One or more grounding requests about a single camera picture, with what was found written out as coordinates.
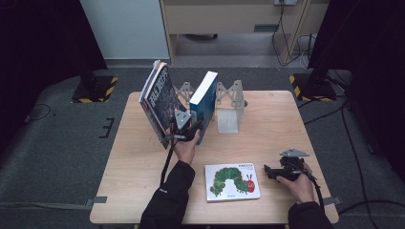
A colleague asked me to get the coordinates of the black hanging power cable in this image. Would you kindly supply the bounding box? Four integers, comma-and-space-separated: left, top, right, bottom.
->
271, 3, 309, 68

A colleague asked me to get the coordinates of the person's right hand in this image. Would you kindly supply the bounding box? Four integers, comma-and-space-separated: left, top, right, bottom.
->
276, 163, 316, 204

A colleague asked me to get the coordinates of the person's left hand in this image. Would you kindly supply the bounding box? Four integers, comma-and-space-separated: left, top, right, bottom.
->
173, 131, 201, 166

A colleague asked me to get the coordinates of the long black floor cable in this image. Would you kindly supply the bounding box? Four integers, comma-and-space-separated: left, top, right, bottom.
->
304, 94, 405, 229

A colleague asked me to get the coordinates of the grey metal expandable book rack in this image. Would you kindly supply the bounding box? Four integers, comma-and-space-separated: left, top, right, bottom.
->
173, 79, 246, 135

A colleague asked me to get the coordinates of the white caterpillar board book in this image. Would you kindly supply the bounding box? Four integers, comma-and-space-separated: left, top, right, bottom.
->
204, 162, 262, 203

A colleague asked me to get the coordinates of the hand-held gripper black cable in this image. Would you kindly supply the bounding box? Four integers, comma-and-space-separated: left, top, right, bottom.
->
295, 165, 326, 210
160, 127, 177, 186

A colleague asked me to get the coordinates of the black curtain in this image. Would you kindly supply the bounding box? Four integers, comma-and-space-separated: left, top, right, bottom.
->
0, 0, 108, 160
307, 0, 405, 182

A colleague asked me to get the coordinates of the thick blue book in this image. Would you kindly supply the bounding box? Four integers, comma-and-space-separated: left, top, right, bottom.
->
189, 70, 220, 146

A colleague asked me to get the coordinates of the light wooden desk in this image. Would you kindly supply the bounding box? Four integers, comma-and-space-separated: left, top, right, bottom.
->
159, 0, 329, 65

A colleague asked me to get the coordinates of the white cable bundle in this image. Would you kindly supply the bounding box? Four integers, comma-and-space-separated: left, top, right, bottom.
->
295, 32, 315, 72

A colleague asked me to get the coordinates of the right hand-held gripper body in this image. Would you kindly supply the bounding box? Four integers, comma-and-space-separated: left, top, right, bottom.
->
280, 148, 310, 182

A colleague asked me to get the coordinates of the right hand-held gripper black cable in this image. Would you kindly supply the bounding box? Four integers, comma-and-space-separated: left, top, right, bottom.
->
295, 165, 326, 210

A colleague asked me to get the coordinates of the dark cover magazine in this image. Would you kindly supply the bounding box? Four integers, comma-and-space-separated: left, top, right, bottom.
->
143, 64, 188, 150

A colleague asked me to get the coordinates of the left hand-held gripper black cable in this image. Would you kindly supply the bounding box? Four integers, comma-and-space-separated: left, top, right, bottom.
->
160, 127, 177, 186

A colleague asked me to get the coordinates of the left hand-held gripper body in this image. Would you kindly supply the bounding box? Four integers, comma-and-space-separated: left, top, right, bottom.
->
163, 109, 200, 142

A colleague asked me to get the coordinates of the white cabinet panel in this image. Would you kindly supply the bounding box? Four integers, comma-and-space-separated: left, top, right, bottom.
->
79, 0, 170, 60

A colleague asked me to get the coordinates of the black stand base striped edge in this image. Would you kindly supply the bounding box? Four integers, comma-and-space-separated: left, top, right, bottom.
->
288, 68, 338, 103
71, 56, 118, 104

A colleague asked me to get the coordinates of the thin black floor cable loop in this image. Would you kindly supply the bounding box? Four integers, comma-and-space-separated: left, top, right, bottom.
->
26, 103, 52, 124

